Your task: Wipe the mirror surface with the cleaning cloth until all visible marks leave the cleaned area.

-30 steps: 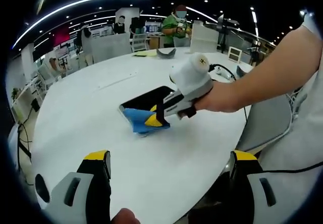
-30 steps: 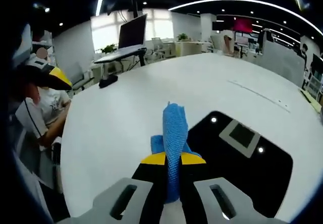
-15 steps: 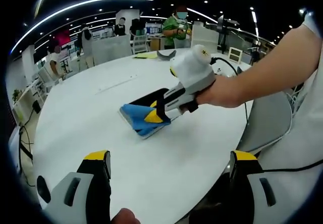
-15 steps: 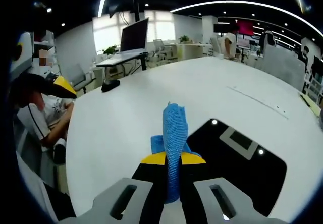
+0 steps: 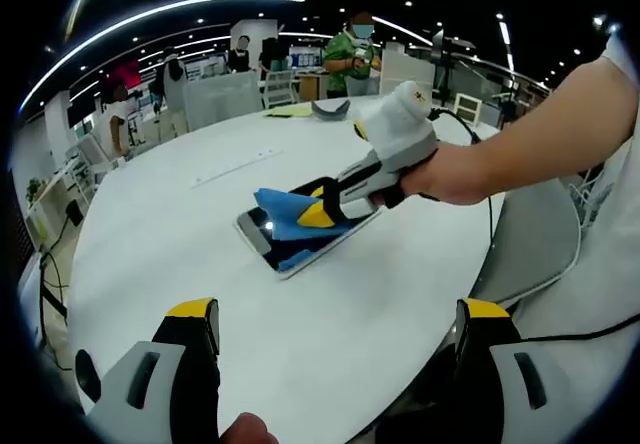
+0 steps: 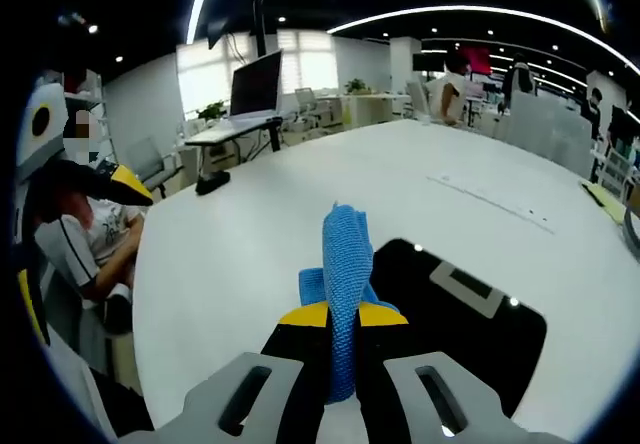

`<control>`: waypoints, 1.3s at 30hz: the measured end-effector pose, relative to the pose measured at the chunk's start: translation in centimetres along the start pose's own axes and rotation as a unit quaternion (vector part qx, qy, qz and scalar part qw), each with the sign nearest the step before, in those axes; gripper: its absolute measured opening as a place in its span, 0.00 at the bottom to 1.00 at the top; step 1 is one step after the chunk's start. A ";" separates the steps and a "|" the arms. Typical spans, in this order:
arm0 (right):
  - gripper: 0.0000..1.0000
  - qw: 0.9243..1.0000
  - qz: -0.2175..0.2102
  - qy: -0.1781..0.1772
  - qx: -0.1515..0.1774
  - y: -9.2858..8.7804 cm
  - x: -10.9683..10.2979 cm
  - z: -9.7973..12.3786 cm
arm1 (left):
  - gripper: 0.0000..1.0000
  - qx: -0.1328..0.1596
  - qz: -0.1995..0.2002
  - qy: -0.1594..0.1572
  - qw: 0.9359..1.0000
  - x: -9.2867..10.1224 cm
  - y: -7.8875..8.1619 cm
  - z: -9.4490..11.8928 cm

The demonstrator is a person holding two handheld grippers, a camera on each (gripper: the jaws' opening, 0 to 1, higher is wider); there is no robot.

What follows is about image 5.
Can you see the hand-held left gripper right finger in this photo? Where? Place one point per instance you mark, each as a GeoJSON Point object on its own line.
{"type": "Point", "coordinates": [505, 394]}

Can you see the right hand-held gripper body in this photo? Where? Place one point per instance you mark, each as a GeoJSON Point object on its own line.
{"type": "Point", "coordinates": [400, 124]}

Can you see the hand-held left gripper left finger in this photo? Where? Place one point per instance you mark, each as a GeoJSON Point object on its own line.
{"type": "Point", "coordinates": [150, 394]}

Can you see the blue cleaning cloth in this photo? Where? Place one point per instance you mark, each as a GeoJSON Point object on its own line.
{"type": "Point", "coordinates": [280, 211]}

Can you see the person's right hand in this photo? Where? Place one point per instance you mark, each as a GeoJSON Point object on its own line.
{"type": "Point", "coordinates": [450, 174]}

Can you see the person's left hand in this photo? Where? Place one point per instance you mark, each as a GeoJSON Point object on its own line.
{"type": "Point", "coordinates": [248, 431]}

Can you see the white standing board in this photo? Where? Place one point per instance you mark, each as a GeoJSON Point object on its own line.
{"type": "Point", "coordinates": [402, 69]}

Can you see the grey curved headband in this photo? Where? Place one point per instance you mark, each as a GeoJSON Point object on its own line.
{"type": "Point", "coordinates": [330, 113]}

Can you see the black tripod stand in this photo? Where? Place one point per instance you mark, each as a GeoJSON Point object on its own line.
{"type": "Point", "coordinates": [450, 64]}

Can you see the yellow paper sheet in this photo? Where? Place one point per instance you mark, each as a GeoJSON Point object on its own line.
{"type": "Point", "coordinates": [290, 111]}

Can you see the white mesh chair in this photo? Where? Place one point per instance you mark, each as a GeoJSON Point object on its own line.
{"type": "Point", "coordinates": [277, 89]}

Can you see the white flat strip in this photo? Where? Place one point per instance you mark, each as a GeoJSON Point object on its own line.
{"type": "Point", "coordinates": [237, 168]}

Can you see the translucent divider panel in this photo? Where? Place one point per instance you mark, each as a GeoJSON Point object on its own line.
{"type": "Point", "coordinates": [220, 101]}

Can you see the person with yellow-black cap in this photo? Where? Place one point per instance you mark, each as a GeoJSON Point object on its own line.
{"type": "Point", "coordinates": [615, 244]}

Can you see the black box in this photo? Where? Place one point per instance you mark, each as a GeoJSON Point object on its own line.
{"type": "Point", "coordinates": [73, 213]}

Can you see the potted plant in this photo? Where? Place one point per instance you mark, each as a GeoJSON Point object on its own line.
{"type": "Point", "coordinates": [33, 191]}

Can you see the red screen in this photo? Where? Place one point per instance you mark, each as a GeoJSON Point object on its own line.
{"type": "Point", "coordinates": [127, 73]}

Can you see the small white box frame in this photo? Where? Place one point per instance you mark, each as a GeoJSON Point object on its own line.
{"type": "Point", "coordinates": [467, 109]}

